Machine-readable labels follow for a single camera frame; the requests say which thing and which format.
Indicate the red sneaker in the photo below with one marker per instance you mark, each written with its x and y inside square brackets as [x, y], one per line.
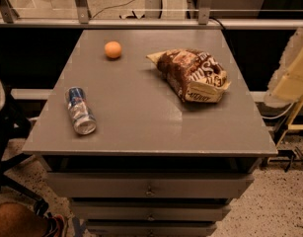
[56, 226]

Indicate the metal window rail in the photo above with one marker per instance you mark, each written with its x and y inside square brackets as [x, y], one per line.
[151, 14]

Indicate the top drawer knob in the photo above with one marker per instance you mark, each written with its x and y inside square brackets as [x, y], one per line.
[149, 192]

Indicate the black office chair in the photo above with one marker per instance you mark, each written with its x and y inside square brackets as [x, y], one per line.
[14, 124]

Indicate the drawer knob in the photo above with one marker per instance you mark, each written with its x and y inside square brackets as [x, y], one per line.
[149, 192]
[151, 218]

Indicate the orange fruit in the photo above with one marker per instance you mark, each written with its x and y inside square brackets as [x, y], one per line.
[113, 49]

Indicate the yellow metal frame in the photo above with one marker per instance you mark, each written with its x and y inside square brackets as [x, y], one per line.
[288, 123]

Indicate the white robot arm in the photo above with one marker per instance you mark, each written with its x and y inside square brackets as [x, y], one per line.
[286, 83]

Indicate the person's bare leg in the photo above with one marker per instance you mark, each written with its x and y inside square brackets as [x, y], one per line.
[18, 221]

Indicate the grey drawer cabinet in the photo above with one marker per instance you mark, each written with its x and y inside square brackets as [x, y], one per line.
[195, 157]

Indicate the middle drawer knob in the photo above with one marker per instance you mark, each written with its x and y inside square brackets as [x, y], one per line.
[151, 218]

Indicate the redbull can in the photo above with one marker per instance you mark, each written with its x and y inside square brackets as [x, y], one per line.
[82, 118]

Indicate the brown chip bag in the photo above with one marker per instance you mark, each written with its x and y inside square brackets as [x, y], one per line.
[193, 74]

